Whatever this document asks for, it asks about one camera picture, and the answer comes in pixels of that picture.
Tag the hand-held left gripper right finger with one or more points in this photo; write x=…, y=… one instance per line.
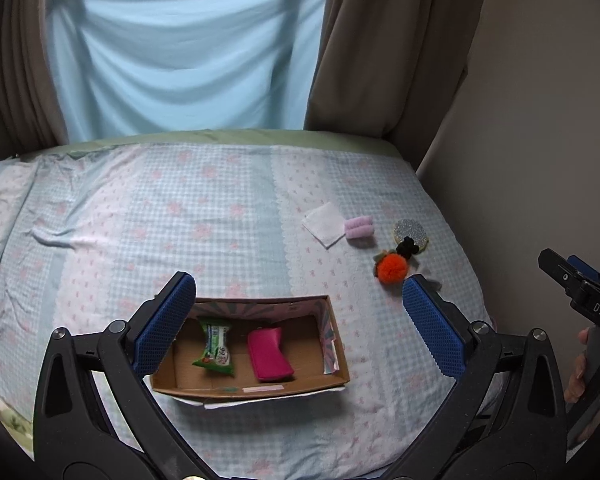
x=432, y=330

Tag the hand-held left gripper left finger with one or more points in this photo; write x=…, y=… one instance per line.
x=165, y=325

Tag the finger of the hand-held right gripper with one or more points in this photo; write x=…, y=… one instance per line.
x=562, y=276
x=584, y=267

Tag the orange pompom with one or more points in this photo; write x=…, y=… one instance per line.
x=391, y=266

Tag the round silver glitter puff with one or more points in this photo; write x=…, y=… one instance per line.
x=413, y=232

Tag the pink towel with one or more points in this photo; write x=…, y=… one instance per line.
x=359, y=228

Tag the cardboard box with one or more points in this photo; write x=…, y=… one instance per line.
x=300, y=355

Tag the white square cloth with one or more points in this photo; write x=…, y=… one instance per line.
x=324, y=225

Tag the person's right hand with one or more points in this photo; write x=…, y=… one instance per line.
x=577, y=370

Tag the green snack packet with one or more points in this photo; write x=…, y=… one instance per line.
x=214, y=347

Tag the magenta pouch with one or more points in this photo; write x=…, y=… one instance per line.
x=269, y=355

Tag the green mattress cover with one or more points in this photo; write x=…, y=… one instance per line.
x=240, y=136

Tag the light blue hanging sheet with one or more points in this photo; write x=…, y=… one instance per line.
x=180, y=60

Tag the beige curtain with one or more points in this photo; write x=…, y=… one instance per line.
x=22, y=70
x=390, y=45

